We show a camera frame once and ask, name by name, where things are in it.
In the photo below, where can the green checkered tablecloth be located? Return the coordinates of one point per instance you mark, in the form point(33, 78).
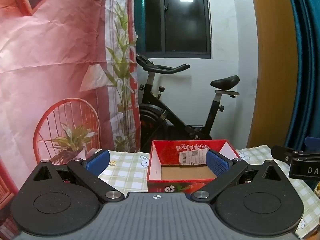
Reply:
point(125, 172)

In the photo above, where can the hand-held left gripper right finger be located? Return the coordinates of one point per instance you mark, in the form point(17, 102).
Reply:
point(217, 162)

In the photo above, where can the pink printed backdrop cloth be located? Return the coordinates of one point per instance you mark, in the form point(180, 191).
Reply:
point(50, 55)

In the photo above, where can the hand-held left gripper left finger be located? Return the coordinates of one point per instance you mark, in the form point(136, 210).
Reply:
point(98, 161)

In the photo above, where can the wooden door panel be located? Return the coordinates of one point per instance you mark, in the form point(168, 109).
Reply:
point(272, 67)

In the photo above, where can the dark framed window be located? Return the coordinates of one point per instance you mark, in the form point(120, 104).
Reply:
point(185, 30)

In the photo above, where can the red cardboard box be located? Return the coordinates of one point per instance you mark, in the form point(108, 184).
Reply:
point(170, 152)

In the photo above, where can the black exercise bike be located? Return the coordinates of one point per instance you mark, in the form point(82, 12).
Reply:
point(175, 120)

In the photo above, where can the teal curtain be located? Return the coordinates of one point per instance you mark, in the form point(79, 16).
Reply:
point(310, 67)

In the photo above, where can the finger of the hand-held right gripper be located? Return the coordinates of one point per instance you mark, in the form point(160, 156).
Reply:
point(282, 153)

